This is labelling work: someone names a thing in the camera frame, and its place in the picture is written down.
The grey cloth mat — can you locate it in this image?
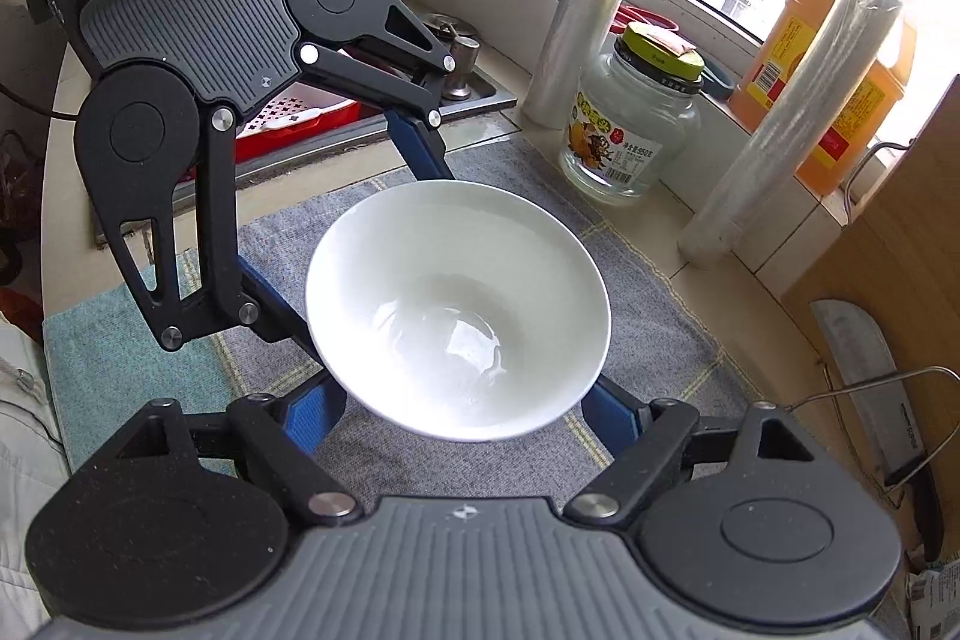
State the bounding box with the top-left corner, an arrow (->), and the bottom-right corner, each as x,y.
180,134 -> 758,513

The teal cloth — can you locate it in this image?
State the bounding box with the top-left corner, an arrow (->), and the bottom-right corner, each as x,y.
41,250 -> 248,476

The teal plastic bowl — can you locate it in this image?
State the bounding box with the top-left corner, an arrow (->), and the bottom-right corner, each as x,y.
697,59 -> 734,101

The white printed bag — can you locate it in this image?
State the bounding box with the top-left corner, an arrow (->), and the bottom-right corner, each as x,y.
904,557 -> 960,640

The red plastic basket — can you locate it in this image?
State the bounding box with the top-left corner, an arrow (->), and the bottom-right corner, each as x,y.
234,91 -> 361,165

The red plastic bowl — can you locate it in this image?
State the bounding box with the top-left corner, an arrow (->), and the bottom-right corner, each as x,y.
615,5 -> 680,37

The plastic wrap roll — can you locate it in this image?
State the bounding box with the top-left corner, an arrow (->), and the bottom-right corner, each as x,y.
677,0 -> 910,270
521,0 -> 652,127

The wooden cutting board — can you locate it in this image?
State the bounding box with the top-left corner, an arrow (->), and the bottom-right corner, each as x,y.
780,77 -> 960,566

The glass jar green lid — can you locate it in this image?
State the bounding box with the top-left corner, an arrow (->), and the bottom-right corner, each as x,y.
559,21 -> 706,206

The metal wire knife rack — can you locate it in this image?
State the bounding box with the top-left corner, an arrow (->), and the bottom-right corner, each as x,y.
791,366 -> 960,498

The white bowl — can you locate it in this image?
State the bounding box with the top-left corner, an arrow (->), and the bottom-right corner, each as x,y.
304,179 -> 612,444

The orange cooking oil jug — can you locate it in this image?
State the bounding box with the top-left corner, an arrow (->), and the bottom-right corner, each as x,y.
727,0 -> 917,197

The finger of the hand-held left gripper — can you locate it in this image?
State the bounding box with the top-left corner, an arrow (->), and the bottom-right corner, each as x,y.
296,0 -> 458,184
94,104 -> 312,352

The white jacket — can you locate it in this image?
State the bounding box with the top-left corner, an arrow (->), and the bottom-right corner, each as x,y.
0,317 -> 72,640

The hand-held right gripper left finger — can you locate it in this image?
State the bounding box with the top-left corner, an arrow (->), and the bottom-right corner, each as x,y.
112,374 -> 361,525

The metal sink plug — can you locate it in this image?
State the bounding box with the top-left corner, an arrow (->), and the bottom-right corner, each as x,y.
420,10 -> 482,101

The black-handled cleaver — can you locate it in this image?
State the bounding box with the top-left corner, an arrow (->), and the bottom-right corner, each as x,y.
808,299 -> 947,564

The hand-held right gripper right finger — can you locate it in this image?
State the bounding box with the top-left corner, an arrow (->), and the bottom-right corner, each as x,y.
562,377 -> 815,528

